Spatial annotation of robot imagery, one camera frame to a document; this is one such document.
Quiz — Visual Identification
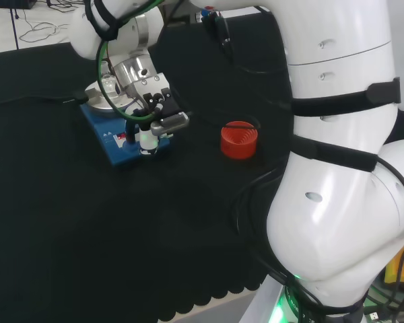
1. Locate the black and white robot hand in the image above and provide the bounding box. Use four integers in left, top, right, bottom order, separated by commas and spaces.
122, 72, 191, 157

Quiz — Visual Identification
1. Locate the heater with blue base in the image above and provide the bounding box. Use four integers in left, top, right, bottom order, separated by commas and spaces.
79, 79, 171, 169

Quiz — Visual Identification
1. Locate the clear round-bottom glass flask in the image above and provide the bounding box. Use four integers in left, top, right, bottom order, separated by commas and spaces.
98, 60, 119, 99

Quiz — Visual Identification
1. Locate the red ribbed plastic cylinder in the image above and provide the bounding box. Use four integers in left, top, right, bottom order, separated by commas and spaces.
220, 120, 259, 159

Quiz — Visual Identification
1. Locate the black bench cloth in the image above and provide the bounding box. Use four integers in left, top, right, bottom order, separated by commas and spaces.
0, 11, 294, 323

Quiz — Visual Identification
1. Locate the black box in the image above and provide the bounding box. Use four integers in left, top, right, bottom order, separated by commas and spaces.
0, 0, 38, 11

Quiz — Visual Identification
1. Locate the yellow stop button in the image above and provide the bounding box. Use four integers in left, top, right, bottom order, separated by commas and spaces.
383, 239, 404, 287

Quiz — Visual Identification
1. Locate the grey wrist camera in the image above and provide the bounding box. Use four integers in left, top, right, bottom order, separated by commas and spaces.
149, 112, 191, 136

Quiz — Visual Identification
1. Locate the black heater cable with plug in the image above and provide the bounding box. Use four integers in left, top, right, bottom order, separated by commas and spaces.
0, 89, 90, 108

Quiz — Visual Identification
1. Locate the black cable on cloth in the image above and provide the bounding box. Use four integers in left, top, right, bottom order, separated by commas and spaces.
230, 166, 283, 240

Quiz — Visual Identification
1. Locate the thin black floor cable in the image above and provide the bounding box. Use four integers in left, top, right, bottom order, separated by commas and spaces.
14, 0, 75, 44

